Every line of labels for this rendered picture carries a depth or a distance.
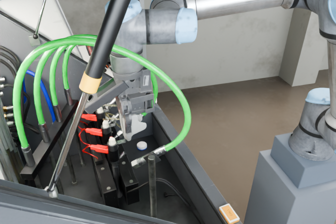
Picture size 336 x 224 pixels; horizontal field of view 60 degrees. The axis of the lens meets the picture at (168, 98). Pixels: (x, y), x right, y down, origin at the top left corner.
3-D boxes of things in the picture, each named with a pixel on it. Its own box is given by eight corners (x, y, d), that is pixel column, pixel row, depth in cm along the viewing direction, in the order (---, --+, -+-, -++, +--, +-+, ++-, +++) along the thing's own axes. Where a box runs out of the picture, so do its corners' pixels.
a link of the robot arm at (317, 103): (324, 113, 107) (335, 81, 99) (347, 137, 95) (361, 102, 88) (293, 115, 106) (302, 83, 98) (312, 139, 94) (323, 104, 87)
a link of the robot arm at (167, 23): (190, -1, 68) (143, 0, 67) (199, 12, 59) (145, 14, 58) (189, 31, 72) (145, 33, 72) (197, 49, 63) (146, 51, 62)
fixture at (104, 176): (141, 216, 89) (138, 182, 81) (109, 227, 86) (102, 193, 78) (114, 147, 116) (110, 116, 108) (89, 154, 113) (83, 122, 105)
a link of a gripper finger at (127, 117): (133, 135, 73) (131, 106, 68) (127, 137, 72) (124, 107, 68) (128, 125, 77) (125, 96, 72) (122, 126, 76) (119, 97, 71)
